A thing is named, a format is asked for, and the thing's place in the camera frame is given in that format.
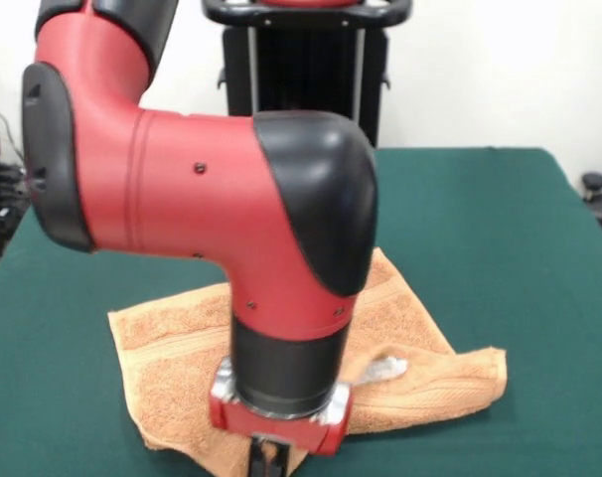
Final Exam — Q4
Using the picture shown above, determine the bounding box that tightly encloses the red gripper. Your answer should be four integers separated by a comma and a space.
209, 357, 355, 477

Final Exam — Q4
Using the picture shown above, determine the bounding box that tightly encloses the tan terry towel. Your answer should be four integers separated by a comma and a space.
106, 246, 510, 477

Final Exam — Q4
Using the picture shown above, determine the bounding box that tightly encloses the dark green tablecloth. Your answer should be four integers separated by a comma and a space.
0, 146, 602, 477

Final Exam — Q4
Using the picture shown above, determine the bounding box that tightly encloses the black chair base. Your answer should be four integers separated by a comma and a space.
580, 171, 602, 249

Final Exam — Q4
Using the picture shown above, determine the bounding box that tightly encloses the black cable bundle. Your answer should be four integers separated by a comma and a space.
0, 161, 42, 259

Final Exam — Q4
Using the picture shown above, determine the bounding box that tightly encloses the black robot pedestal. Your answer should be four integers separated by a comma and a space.
200, 0, 412, 149

